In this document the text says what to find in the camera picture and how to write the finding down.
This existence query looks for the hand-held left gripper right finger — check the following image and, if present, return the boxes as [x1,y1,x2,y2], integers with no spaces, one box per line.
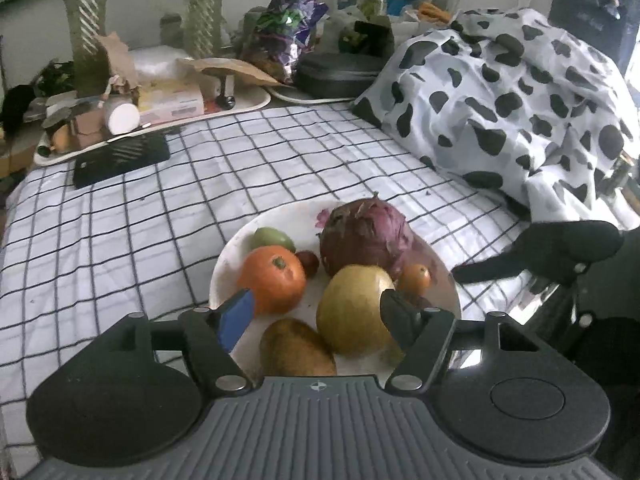
[379,289,545,395]

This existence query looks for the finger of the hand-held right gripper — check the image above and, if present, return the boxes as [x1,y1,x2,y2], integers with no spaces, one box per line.
[451,247,531,285]

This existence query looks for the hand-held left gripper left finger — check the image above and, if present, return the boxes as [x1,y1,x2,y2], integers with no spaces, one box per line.
[125,287,258,397]

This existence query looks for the small orange tangerine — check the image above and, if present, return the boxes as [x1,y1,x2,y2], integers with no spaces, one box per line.
[397,263,432,297]

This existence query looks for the round yellow-brown pear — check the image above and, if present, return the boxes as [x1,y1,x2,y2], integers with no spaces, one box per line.
[316,265,401,358]

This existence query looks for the brown kiwi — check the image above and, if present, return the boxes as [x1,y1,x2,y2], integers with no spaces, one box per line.
[259,317,337,377]

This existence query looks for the white round plate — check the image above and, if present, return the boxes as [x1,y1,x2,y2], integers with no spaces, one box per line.
[209,200,462,388]

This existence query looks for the small green fruit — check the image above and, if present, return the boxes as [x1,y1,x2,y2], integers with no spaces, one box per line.
[251,226,297,253]

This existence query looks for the small red fruit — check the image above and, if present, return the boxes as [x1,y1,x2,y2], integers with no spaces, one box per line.
[296,250,320,278]

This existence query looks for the large orange persimmon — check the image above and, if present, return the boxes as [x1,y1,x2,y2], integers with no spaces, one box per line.
[237,245,307,316]

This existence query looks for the purple cabbage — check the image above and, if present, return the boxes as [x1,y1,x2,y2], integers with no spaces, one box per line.
[317,197,416,282]

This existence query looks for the black white checked blanket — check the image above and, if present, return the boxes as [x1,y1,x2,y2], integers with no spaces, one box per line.
[0,102,551,480]

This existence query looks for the cow print cloth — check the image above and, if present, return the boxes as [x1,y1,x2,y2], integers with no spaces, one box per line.
[350,7,640,223]

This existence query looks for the black flat ribbed device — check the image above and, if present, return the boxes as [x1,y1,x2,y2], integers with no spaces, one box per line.
[74,135,170,190]

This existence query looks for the white oval tray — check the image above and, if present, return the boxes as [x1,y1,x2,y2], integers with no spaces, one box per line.
[32,85,272,167]
[264,85,361,107]

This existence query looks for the yellow flat box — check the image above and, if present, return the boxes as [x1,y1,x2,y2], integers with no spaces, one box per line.
[137,80,206,124]

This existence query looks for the white cylinder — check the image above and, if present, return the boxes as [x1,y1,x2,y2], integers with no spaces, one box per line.
[102,100,142,136]

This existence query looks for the small brown cardboard box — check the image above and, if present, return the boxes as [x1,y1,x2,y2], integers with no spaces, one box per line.
[72,110,109,149]

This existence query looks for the dark screen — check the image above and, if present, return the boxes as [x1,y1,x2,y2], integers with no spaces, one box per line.
[550,0,640,67]

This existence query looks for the grey zipper case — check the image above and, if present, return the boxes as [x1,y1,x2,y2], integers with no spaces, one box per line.
[295,52,390,99]

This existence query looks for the brown paper envelope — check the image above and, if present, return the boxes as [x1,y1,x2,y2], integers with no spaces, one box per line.
[177,57,282,87]

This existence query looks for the dark green bag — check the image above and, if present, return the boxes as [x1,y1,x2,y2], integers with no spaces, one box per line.
[339,20,397,59]

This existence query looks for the white plastic bag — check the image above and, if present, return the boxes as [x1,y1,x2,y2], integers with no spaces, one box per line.
[127,47,194,84]

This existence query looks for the crumpled brown paper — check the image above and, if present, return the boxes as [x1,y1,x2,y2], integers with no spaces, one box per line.
[95,32,139,92]

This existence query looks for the purple foil bag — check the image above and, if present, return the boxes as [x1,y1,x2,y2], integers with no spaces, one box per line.
[240,0,329,84]

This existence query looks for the glass vase middle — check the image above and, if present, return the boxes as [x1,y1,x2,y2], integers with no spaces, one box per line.
[179,0,227,59]

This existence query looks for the glass vase left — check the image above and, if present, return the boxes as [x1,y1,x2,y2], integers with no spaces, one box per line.
[59,0,119,97]

